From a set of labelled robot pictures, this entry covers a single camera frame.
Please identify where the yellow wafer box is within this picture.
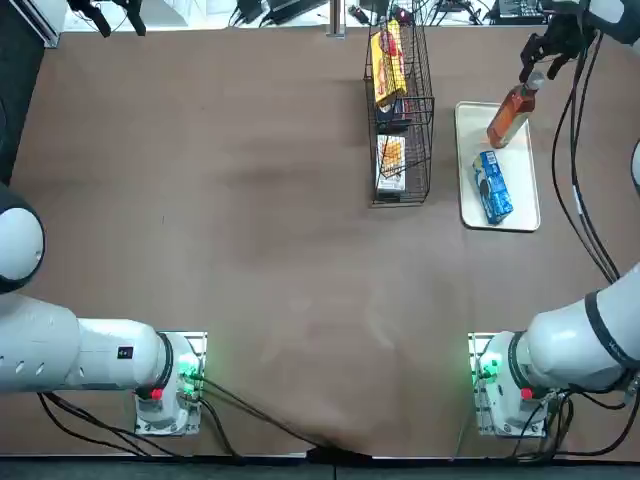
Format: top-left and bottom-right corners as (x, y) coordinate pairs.
(370, 19), (407, 109)

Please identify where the black labelled power adapter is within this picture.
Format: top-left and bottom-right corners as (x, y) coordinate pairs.
(497, 0), (545, 21)

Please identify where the brown tea bottle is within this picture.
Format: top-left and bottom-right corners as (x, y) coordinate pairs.
(486, 69), (546, 150)

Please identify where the black wire shelf rack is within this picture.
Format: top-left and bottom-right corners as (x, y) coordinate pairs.
(362, 19), (436, 209)

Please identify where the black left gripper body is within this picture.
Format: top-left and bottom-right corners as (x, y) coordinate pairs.
(67, 0), (144, 11)

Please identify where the blue Oreo cookie box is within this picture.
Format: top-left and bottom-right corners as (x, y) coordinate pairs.
(469, 149), (515, 226)

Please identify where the cream plastic tray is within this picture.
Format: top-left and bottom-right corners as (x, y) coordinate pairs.
(453, 100), (542, 232)

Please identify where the white cracker box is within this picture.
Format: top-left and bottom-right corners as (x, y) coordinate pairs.
(375, 133), (408, 195)

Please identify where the white aluminium rail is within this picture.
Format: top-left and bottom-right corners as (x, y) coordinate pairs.
(27, 0), (69, 50)

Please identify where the aluminium camera post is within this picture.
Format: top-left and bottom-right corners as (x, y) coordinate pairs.
(325, 0), (348, 39)

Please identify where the black base cable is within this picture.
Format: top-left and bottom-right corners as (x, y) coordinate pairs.
(197, 374), (374, 460)

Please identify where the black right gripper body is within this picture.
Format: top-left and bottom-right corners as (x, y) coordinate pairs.
(542, 0), (599, 54)

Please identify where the dark chocolate cookie box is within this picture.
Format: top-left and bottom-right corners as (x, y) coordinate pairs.
(375, 97), (415, 132)

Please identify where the black cable with white tag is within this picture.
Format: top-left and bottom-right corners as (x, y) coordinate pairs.
(549, 29), (624, 284)

